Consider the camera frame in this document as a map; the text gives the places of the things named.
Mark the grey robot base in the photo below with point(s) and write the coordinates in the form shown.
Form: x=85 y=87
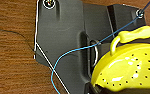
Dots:
x=67 y=36

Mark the yellow colander bowl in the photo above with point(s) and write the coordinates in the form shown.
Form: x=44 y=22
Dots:
x=131 y=70

